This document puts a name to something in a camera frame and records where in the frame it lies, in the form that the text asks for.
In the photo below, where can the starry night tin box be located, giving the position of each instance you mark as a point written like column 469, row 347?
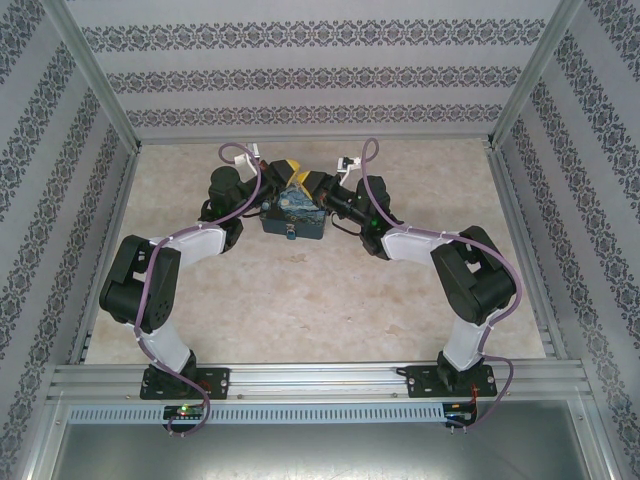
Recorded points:
column 295, row 215

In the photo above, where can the small padlock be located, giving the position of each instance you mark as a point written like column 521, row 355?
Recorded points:
column 290, row 233

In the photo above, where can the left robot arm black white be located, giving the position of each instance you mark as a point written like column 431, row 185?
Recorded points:
column 160, row 290

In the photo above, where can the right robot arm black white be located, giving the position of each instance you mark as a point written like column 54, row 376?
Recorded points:
column 475, row 290

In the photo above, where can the left controller circuit board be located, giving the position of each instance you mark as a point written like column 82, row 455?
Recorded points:
column 185, row 412

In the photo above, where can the controller circuit board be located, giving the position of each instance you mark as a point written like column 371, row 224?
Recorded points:
column 185, row 412
column 461, row 418

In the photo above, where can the right controller circuit board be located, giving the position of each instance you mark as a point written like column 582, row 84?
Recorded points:
column 461, row 418

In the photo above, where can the aluminium back rail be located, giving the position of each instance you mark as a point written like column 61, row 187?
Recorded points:
column 315, row 139

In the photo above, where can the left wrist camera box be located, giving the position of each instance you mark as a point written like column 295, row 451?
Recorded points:
column 245, row 157

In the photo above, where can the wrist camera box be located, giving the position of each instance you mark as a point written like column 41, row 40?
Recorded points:
column 349, row 163
column 245, row 157

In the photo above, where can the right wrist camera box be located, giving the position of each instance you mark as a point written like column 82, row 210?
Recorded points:
column 349, row 163

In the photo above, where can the aluminium table side rail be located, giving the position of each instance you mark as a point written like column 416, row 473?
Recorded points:
column 525, row 200
column 107, row 225

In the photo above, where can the aluminium frame post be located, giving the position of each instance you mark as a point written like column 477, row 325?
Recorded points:
column 535, row 70
column 95, row 75

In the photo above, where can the aluminium mounting rail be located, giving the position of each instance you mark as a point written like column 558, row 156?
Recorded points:
column 320, row 381

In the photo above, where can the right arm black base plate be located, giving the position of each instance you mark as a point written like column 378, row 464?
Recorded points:
column 425, row 382

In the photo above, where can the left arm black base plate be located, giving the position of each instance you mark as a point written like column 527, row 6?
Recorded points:
column 215, row 382

